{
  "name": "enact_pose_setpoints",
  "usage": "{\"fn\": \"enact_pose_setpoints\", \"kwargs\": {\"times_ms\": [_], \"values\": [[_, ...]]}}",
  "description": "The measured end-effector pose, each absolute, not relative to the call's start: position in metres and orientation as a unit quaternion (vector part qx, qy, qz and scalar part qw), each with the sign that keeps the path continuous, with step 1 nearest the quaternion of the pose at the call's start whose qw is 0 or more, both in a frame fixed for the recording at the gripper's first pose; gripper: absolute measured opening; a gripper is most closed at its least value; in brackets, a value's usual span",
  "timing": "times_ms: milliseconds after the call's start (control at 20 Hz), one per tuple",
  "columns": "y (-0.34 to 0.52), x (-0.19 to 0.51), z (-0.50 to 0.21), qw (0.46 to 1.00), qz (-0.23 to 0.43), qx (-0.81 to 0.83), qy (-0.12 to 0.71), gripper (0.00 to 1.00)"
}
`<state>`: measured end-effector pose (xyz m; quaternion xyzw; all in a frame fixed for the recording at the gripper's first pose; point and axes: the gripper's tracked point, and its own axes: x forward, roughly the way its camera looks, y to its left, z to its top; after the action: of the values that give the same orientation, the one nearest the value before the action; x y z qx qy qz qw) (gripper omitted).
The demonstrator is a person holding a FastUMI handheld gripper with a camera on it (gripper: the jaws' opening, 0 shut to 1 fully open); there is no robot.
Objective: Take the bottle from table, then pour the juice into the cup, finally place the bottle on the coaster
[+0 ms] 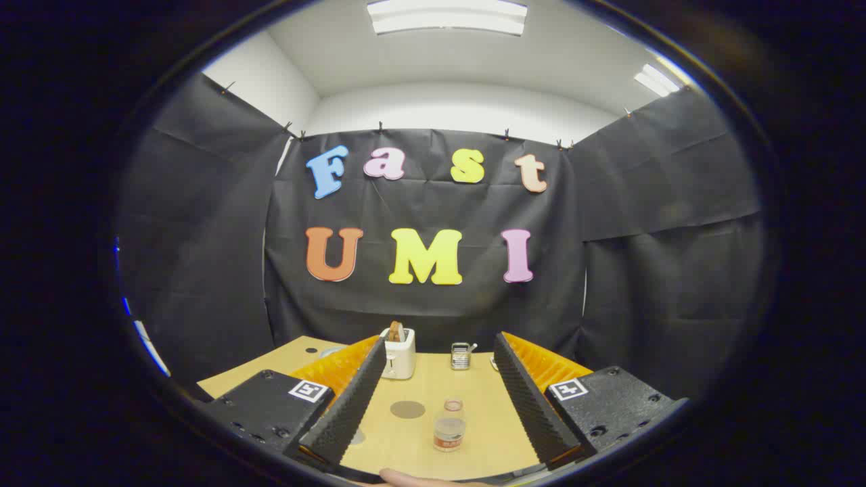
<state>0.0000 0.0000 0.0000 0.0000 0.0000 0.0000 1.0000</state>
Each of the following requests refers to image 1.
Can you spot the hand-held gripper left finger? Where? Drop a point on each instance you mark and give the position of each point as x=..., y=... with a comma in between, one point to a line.
x=345, y=412

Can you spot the brown toast slice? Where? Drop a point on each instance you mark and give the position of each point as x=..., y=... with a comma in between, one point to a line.
x=396, y=331

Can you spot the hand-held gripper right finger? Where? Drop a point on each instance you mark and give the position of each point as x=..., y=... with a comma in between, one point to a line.
x=531, y=406

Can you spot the white toaster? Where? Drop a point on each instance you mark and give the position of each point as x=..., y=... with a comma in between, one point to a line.
x=399, y=358

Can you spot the small ceiling light panel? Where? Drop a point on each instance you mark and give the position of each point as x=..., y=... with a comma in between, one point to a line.
x=656, y=80

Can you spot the black backdrop cloth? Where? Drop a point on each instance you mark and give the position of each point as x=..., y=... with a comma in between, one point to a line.
x=406, y=210

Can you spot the wooden table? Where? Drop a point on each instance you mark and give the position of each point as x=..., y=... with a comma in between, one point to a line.
x=480, y=419

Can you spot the pale green plate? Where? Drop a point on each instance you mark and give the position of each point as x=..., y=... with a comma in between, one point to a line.
x=330, y=351

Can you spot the round brown coaster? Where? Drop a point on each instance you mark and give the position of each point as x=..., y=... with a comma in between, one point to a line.
x=407, y=409

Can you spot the large ceiling light panel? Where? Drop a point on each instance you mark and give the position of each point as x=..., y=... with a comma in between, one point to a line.
x=446, y=17

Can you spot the clear plastic juice bottle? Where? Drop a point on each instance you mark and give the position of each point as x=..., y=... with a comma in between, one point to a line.
x=449, y=429

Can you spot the white divided tray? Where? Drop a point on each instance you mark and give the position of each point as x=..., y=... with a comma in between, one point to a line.
x=494, y=363

